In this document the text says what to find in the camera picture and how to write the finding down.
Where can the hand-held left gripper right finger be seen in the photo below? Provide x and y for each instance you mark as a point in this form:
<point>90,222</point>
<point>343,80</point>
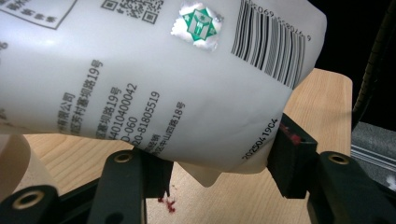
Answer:
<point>291,161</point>

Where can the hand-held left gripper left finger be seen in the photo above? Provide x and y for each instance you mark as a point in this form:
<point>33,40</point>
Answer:
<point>157,179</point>

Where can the white printed refill pouch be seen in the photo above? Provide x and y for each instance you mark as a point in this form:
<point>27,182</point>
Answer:
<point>155,87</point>

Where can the metal floor rail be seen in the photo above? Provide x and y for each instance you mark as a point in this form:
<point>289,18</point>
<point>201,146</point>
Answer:
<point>373,157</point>

